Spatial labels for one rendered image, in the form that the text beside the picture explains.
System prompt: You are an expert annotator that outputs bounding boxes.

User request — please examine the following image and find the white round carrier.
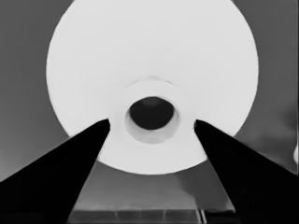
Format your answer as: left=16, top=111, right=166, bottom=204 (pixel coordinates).
left=292, top=144, right=299, bottom=165

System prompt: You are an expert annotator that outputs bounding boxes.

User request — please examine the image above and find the large thick white disc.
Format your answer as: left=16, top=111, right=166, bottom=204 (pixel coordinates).
left=46, top=0, right=260, bottom=175

